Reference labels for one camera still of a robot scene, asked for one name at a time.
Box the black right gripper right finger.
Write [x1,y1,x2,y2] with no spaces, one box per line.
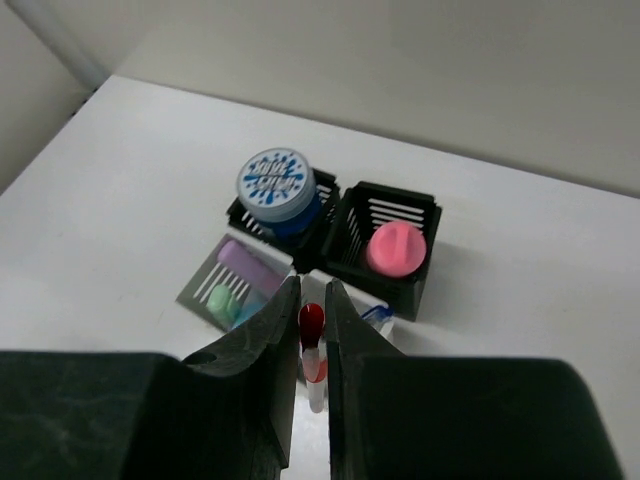
[325,280,623,479]

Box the white left slotted container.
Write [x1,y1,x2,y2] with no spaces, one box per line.
[176,234,293,332]

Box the green highlighter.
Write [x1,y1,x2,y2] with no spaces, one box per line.
[206,284,241,329]

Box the purple highlighter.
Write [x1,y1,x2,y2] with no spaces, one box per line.
[217,240,283,297]

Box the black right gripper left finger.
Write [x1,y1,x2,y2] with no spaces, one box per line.
[1,276,301,479]

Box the pink capped bottle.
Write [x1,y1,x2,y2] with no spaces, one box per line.
[365,221,429,278]

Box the blue highlighter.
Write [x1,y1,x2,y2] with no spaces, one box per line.
[232,295,266,329]

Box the blue pen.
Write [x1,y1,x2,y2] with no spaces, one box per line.
[361,305,393,329]

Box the red pen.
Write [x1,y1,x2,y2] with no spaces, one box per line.
[298,303,328,413]

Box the black right slotted container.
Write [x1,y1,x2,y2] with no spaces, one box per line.
[322,181,442,321]

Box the blue glue jar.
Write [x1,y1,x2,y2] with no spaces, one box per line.
[236,148,317,224]

